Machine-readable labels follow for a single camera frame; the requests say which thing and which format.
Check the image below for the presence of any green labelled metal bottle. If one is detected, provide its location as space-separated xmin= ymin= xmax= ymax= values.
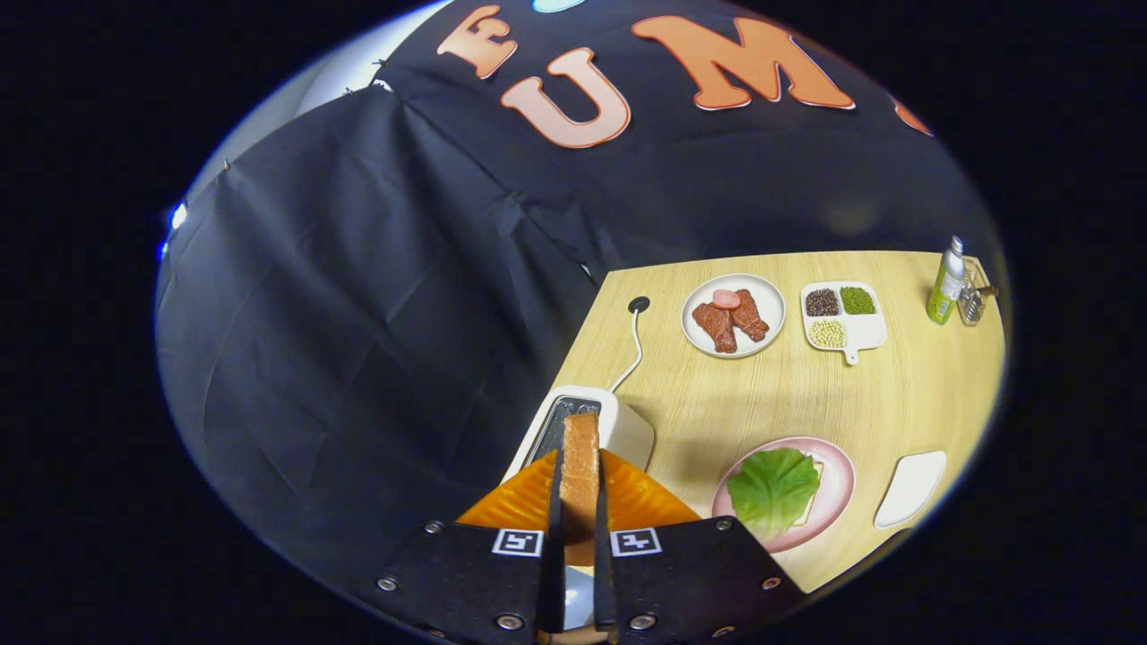
xmin=927 ymin=236 xmax=967 ymax=325

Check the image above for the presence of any pink round plate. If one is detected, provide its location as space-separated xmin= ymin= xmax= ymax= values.
xmin=711 ymin=436 xmax=857 ymax=554

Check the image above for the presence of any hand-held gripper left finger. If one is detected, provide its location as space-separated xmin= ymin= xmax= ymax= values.
xmin=357 ymin=448 xmax=567 ymax=645

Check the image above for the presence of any black backdrop cloth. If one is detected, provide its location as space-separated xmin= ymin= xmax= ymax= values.
xmin=154 ymin=0 xmax=1005 ymax=619

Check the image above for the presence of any white square plate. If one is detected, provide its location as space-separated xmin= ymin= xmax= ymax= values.
xmin=875 ymin=451 xmax=948 ymax=529

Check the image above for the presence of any green lettuce leaf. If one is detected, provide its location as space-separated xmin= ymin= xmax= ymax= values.
xmin=726 ymin=447 xmax=822 ymax=542

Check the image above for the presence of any white toaster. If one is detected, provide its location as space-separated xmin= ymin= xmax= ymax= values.
xmin=502 ymin=385 xmax=656 ymax=628

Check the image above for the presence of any white oval plate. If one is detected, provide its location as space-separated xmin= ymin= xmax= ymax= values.
xmin=681 ymin=273 xmax=788 ymax=360

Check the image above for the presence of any white divided dish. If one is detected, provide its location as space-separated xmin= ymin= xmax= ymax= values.
xmin=800 ymin=280 xmax=889 ymax=366

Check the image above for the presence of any wire cutlery basket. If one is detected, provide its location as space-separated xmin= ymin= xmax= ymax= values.
xmin=957 ymin=267 xmax=997 ymax=326

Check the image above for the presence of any white toaster cable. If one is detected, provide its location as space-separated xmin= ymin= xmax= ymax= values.
xmin=609 ymin=296 xmax=651 ymax=393

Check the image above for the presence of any brown toast slice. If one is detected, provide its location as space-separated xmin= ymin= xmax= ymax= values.
xmin=538 ymin=412 xmax=619 ymax=645

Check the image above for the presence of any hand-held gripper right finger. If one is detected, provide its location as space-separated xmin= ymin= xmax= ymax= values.
xmin=591 ymin=451 xmax=807 ymax=645

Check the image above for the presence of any brown meat piece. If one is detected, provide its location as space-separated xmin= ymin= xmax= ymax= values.
xmin=691 ymin=302 xmax=738 ymax=354
xmin=730 ymin=288 xmax=771 ymax=343

